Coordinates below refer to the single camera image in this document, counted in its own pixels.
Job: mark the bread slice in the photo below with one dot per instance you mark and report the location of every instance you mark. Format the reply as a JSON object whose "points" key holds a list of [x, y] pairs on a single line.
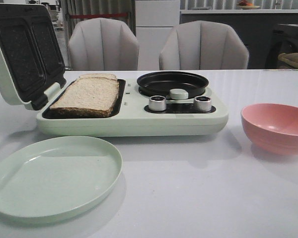
{"points": [[88, 97], [95, 75]]}

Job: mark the green breakfast maker lid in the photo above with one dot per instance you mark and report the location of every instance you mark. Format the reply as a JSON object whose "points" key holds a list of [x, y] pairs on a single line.
{"points": [[31, 63]]}

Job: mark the pink plastic bowl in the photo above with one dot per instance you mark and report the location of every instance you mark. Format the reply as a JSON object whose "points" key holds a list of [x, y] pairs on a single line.
{"points": [[272, 127]]}

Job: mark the green breakfast maker base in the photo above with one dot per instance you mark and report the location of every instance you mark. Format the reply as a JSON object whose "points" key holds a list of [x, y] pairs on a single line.
{"points": [[130, 118]]}

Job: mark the left silver control knob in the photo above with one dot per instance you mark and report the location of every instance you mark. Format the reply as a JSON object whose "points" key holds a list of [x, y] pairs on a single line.
{"points": [[157, 103]]}

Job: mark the silver control knob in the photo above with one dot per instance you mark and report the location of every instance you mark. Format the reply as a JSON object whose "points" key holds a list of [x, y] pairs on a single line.
{"points": [[202, 104], [157, 103]]}

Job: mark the black round frying pan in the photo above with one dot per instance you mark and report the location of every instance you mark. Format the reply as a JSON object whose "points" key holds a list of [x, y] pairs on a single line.
{"points": [[161, 82]]}

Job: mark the right silver control knob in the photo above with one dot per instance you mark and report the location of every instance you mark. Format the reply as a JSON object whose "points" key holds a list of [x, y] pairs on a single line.
{"points": [[202, 104]]}

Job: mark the right grey upholstered chair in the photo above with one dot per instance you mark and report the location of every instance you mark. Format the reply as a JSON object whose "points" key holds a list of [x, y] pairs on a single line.
{"points": [[203, 45]]}

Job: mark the grey upholstered chair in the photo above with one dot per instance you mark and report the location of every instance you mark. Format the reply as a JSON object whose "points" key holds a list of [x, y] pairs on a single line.
{"points": [[103, 44], [203, 45]]}

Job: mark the left grey upholstered chair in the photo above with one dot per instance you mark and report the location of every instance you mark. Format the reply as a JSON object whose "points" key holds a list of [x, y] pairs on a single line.
{"points": [[103, 44]]}

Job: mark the white refrigerator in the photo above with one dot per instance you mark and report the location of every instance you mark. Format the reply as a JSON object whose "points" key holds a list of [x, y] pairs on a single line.
{"points": [[154, 21]]}

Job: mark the light green round plate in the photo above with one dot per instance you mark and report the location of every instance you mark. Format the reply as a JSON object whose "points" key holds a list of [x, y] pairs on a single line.
{"points": [[58, 178]]}

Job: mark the dark kitchen counter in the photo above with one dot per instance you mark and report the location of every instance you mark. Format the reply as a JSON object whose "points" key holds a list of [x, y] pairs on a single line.
{"points": [[254, 27]]}

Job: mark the fruit plate on counter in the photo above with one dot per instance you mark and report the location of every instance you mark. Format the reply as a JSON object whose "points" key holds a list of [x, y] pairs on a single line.
{"points": [[246, 5]]}

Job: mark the dark washing machine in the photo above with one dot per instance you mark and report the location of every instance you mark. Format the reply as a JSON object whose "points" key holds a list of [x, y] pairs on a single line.
{"points": [[284, 40]]}

